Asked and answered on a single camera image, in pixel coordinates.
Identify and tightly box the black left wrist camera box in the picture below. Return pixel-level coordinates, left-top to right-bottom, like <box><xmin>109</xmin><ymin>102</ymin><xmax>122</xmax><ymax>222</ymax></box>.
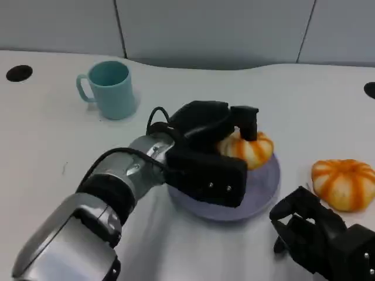
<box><xmin>165</xmin><ymin>143</ymin><xmax>248</xmax><ymax>210</ymax></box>

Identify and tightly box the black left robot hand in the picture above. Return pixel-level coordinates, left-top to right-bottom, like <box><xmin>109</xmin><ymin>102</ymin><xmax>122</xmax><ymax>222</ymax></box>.
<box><xmin>168</xmin><ymin>100</ymin><xmax>260</xmax><ymax>150</ymax></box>

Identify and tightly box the black looped wrist cable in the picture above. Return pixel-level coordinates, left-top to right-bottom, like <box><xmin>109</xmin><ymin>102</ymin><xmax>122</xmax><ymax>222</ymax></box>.
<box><xmin>145</xmin><ymin>106</ymin><xmax>183</xmax><ymax>147</ymax></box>

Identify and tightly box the black forearm cable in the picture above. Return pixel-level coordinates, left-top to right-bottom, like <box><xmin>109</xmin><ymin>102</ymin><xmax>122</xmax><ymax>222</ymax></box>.
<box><xmin>78</xmin><ymin>146</ymin><xmax>168</xmax><ymax>191</ymax></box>

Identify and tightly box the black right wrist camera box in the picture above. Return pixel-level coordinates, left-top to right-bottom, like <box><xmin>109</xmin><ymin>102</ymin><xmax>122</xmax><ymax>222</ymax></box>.
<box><xmin>310</xmin><ymin>224</ymin><xmax>375</xmax><ymax>281</ymax></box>

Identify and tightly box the orange white striped bread roll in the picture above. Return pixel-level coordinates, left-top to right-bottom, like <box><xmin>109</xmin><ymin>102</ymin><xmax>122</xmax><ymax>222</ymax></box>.
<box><xmin>216</xmin><ymin>130</ymin><xmax>275</xmax><ymax>172</ymax></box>
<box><xmin>311</xmin><ymin>159</ymin><xmax>375</xmax><ymax>213</ymax></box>

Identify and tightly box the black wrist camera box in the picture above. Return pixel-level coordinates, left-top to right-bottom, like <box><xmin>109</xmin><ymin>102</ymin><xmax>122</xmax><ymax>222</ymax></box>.
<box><xmin>165</xmin><ymin>143</ymin><xmax>248</xmax><ymax>210</ymax></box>
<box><xmin>310</xmin><ymin>224</ymin><xmax>375</xmax><ymax>281</ymax></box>

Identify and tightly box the lilac plate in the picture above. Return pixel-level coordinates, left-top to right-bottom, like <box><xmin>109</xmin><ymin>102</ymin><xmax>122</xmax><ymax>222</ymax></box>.
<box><xmin>167</xmin><ymin>151</ymin><xmax>281</xmax><ymax>222</ymax></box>

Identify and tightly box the pale green mug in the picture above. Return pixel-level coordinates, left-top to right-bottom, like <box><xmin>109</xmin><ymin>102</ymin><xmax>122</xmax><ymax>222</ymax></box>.
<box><xmin>76</xmin><ymin>60</ymin><xmax>139</xmax><ymax>121</ymax></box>

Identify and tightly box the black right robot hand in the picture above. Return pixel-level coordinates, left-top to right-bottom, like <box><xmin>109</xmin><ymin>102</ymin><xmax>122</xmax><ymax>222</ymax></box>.
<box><xmin>269</xmin><ymin>186</ymin><xmax>357</xmax><ymax>276</ymax></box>

